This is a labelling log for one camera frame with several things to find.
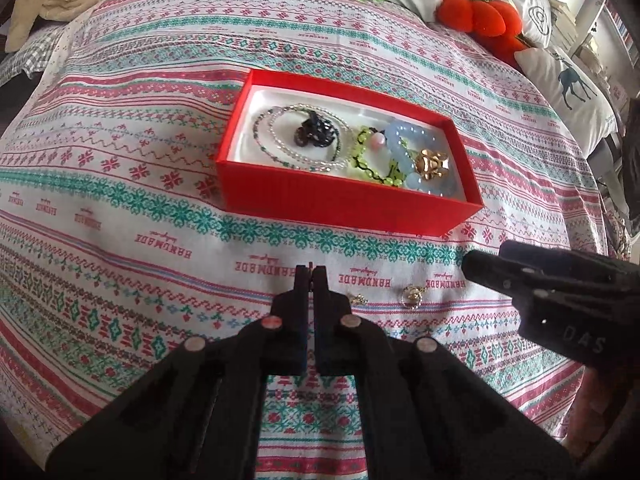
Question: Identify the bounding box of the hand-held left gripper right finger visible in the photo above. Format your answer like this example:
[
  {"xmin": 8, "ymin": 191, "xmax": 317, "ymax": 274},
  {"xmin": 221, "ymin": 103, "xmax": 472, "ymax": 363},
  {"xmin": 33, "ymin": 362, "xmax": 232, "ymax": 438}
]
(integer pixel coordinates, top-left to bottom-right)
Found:
[{"xmin": 316, "ymin": 266, "xmax": 577, "ymax": 480}]

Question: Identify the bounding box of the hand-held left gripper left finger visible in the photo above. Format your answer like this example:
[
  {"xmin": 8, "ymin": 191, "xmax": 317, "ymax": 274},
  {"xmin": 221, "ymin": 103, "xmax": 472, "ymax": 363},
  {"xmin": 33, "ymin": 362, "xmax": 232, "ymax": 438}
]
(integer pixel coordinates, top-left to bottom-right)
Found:
[{"xmin": 45, "ymin": 265, "xmax": 315, "ymax": 480}]

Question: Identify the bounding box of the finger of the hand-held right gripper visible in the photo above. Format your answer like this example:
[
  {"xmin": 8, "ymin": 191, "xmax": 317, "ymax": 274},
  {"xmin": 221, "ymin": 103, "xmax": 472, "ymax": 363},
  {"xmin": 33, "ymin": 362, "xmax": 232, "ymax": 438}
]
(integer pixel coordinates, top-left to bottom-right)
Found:
[
  {"xmin": 500, "ymin": 240, "xmax": 640, "ymax": 286},
  {"xmin": 461, "ymin": 251, "xmax": 546, "ymax": 306}
]

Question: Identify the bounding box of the gold ornament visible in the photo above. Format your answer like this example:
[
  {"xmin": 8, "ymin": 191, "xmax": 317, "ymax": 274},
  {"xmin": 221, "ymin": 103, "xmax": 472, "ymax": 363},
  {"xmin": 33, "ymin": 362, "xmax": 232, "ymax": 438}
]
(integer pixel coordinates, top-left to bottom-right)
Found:
[{"xmin": 414, "ymin": 148, "xmax": 449, "ymax": 180}]

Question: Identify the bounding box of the red cardboard box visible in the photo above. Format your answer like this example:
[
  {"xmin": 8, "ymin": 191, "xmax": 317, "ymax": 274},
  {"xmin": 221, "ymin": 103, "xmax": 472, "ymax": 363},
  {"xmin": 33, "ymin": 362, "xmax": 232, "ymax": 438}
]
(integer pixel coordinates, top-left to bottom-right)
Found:
[{"xmin": 215, "ymin": 69, "xmax": 485, "ymax": 237}]

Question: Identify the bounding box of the clear bead necklace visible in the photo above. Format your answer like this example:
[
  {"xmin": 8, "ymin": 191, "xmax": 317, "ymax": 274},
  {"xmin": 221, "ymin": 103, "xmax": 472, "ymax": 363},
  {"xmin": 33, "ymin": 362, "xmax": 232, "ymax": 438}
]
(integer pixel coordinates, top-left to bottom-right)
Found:
[{"xmin": 252, "ymin": 103, "xmax": 353, "ymax": 173}]

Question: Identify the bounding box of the light blue bead bracelet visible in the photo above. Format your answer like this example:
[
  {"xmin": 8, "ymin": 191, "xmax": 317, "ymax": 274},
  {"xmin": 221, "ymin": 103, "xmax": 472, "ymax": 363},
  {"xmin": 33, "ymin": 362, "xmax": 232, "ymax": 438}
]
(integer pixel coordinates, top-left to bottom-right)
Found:
[{"xmin": 384, "ymin": 120, "xmax": 458, "ymax": 198}]

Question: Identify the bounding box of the green bead bracelet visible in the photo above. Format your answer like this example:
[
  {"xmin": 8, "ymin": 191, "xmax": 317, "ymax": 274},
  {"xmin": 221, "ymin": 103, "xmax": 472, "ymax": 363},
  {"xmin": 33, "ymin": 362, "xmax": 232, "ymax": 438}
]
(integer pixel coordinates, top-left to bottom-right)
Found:
[{"xmin": 352, "ymin": 127, "xmax": 406, "ymax": 186}]

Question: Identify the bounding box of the black ornament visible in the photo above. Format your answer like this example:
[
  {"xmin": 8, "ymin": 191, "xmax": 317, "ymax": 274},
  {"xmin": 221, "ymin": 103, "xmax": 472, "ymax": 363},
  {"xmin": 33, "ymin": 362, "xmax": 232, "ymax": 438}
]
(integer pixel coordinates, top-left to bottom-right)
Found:
[{"xmin": 294, "ymin": 110, "xmax": 336, "ymax": 150}]

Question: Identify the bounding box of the patterned printed bedspread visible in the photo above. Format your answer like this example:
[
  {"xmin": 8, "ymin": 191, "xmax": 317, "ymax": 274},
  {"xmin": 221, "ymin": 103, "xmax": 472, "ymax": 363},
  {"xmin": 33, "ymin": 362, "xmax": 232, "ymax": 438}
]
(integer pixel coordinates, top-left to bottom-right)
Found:
[{"xmin": 0, "ymin": 0, "xmax": 617, "ymax": 480}]

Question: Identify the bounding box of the white deer print pillow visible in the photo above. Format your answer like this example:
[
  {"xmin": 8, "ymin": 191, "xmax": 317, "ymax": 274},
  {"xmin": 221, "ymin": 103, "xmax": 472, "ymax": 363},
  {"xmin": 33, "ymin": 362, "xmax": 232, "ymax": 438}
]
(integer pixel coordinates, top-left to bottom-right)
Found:
[{"xmin": 515, "ymin": 45, "xmax": 618, "ymax": 161}]

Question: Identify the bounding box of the white bookshelf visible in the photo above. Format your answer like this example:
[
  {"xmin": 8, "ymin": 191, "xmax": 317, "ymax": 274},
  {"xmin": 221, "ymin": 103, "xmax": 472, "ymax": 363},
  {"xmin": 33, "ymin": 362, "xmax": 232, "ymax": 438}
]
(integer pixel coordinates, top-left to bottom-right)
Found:
[{"xmin": 595, "ymin": 0, "xmax": 640, "ymax": 76}]

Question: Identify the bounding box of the grey pillow with line drawings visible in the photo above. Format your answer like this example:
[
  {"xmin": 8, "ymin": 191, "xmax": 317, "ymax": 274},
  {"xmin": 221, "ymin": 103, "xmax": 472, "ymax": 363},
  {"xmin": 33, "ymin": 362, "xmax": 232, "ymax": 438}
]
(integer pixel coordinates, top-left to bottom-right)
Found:
[{"xmin": 440, "ymin": 0, "xmax": 553, "ymax": 48}]

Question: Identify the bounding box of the orange pumpkin plush toy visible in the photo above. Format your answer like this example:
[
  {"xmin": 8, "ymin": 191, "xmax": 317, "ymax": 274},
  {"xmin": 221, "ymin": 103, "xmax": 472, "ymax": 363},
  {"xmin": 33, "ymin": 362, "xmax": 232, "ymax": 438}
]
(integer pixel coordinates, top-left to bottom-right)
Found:
[{"xmin": 435, "ymin": 0, "xmax": 531, "ymax": 63}]

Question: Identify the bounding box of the grey checked sheet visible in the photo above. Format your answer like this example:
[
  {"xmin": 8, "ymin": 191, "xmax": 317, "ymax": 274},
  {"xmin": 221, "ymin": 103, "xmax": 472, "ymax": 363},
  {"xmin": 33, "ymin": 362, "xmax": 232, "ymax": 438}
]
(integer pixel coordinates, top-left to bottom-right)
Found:
[{"xmin": 0, "ymin": 25, "xmax": 68, "ymax": 86}]

